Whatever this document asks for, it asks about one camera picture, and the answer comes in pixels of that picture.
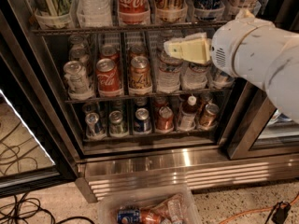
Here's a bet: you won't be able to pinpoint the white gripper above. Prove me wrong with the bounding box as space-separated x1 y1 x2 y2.
164 8 275 77

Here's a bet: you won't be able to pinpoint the blue pepsi can top shelf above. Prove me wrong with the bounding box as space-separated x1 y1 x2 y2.
192 0 225 21

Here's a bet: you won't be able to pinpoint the blue pepsi can shelf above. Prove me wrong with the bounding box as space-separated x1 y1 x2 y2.
134 108 151 133
192 0 225 21

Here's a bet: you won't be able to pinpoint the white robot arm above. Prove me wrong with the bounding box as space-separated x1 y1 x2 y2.
164 9 299 122

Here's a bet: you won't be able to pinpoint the blue silver can middle shelf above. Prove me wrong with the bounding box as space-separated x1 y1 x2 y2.
212 68 235 89

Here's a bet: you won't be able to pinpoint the water bottle middle shelf right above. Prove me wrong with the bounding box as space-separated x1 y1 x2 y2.
182 63 208 90

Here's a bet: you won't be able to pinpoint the brown can top shelf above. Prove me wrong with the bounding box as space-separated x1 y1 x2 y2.
154 0 186 23

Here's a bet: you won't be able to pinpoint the water bottle middle shelf left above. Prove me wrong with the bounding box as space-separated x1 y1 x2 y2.
158 50 183 93

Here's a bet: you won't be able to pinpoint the red coca-cola can top shelf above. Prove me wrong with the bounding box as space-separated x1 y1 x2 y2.
118 0 149 25

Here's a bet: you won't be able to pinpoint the red coca-cola can shelf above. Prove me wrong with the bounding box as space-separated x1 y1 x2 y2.
95 58 121 97
118 0 149 25

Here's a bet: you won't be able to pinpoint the copper can bottom shelf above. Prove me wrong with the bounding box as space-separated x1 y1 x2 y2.
198 104 220 130

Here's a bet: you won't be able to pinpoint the orange can middle shelf front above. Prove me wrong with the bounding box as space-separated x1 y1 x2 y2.
129 56 152 95

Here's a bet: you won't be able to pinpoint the red can bottom shelf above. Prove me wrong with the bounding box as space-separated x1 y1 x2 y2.
156 106 174 133

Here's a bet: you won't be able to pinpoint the red coca-cola can middle shelf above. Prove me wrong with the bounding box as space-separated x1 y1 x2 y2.
95 58 121 97

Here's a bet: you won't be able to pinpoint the blue pepsi can bottom shelf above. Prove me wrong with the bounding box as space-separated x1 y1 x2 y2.
134 108 151 133

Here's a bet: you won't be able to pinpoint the stainless steel fridge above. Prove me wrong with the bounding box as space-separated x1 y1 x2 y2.
0 0 299 203

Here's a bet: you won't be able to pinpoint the clear water bottle top shelf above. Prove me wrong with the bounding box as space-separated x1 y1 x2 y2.
77 0 112 27

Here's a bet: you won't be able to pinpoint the white can middle shelf front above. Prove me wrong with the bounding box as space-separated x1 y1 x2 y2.
64 61 94 100

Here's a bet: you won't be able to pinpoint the blue silver can bottom left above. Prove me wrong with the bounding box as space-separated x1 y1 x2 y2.
85 112 105 140

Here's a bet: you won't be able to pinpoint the green patterned can top shelf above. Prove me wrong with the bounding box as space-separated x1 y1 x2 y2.
35 0 73 29

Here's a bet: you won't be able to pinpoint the orange can in bin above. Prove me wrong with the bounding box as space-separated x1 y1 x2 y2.
141 210 163 224

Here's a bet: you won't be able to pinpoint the pepsi can in bin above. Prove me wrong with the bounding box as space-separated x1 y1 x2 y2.
117 208 141 224

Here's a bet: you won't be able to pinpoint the open glass fridge door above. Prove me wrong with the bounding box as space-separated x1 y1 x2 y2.
0 63 65 198

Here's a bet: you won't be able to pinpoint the brown bottle white cap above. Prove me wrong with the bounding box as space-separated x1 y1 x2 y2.
178 95 197 131

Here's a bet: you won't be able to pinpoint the clear plastic bin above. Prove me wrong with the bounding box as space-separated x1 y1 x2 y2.
98 185 202 224

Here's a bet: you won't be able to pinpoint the water bottle in bin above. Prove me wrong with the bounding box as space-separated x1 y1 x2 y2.
167 200 183 224

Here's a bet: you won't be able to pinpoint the black plug on floor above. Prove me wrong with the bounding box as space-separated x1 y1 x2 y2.
272 202 291 224

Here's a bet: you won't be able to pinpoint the orange extension cable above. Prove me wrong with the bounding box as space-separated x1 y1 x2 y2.
218 192 299 224

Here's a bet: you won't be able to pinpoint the black cables on floor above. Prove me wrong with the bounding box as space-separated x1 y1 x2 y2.
0 192 95 224

